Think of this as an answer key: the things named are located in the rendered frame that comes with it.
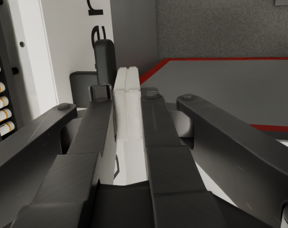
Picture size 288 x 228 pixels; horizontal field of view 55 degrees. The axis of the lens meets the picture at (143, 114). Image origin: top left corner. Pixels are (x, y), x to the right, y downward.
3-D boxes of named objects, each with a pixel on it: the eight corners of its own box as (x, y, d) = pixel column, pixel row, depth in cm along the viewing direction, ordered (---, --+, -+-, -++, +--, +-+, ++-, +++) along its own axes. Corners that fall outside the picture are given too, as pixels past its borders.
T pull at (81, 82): (115, 38, 20) (106, 40, 19) (123, 132, 22) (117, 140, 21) (71, 39, 21) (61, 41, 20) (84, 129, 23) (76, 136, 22)
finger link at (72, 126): (115, 144, 14) (55, 149, 14) (119, 111, 18) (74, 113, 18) (112, 116, 13) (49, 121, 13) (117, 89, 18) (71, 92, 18)
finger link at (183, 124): (141, 113, 13) (203, 109, 13) (139, 87, 18) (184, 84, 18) (143, 141, 14) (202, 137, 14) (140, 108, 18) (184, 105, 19)
